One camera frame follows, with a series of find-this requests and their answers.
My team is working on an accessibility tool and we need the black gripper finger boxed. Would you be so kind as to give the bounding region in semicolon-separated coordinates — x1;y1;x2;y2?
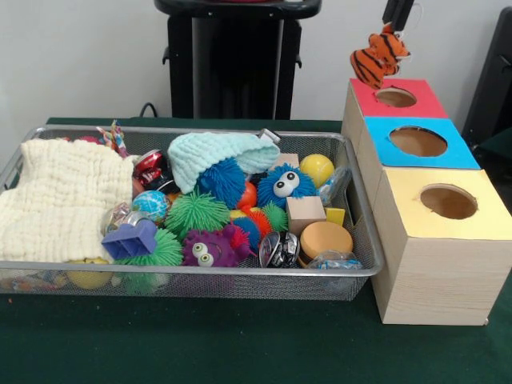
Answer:
398;0;416;33
382;0;401;28

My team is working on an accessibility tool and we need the orange tiger striped toy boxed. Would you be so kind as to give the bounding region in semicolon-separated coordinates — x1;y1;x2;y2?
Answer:
350;24;412;90

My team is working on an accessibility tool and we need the clear blue plastic packet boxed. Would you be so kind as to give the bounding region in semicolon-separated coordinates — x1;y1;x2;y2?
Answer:
318;168;354;207

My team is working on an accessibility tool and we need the red black packet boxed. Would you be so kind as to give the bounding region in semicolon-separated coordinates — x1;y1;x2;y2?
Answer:
133;149;174;194

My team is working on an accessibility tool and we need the clear mesh bin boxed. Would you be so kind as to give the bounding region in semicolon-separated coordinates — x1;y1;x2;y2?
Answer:
0;124;385;301

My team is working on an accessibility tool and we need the wooden box with three holes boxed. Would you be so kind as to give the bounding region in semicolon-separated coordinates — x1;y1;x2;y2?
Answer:
342;78;512;326

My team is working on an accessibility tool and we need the black chair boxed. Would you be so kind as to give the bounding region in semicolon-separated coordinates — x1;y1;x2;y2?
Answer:
464;8;512;149

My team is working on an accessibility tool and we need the yellow ball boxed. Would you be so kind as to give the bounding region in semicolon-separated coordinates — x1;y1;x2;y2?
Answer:
300;154;336;190

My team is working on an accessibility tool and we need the blue fuzzy ball with eyes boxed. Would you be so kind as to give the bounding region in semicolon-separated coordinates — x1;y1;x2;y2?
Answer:
256;164;318;210

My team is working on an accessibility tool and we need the yellow block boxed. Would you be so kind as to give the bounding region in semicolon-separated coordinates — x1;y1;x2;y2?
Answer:
324;206;346;228

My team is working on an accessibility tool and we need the wooden cube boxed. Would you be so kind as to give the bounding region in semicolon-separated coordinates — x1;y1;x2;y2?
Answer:
286;196;327;235

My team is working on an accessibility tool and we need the mint green knit cloth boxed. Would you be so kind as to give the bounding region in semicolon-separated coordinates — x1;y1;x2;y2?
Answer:
167;132;281;194

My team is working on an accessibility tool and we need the round wooden disc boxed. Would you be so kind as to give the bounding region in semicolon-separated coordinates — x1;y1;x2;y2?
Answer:
298;221;354;265

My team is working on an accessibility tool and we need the clear crumpled plastic packet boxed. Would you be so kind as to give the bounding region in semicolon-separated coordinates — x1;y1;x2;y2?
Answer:
308;250;365;271

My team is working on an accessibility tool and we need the black silver round toy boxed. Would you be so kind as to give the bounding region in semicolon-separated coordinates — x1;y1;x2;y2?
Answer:
258;231;301;269

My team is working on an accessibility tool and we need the small green spiky ball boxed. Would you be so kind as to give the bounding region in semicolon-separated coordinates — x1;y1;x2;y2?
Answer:
164;190;231;239

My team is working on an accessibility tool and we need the purple spiky ball with eyes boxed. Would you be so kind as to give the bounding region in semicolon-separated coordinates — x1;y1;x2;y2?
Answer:
181;224;250;269

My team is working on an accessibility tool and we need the blue globe ball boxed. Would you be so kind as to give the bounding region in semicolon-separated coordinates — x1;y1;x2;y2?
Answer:
131;190;171;226

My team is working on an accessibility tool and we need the large green spiky ball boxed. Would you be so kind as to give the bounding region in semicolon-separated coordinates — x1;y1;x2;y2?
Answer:
118;227;184;269

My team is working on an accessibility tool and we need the silver can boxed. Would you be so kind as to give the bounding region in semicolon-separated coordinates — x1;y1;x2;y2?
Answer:
104;203;150;238

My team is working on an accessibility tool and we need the purple plastic block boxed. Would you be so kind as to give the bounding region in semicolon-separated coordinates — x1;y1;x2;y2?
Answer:
101;218;159;262

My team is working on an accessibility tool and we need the cream waffle cloth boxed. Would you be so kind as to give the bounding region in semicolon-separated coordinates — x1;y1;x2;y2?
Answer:
0;138;137;263

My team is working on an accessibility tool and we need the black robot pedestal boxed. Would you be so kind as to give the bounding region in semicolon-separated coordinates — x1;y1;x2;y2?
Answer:
154;0;322;121

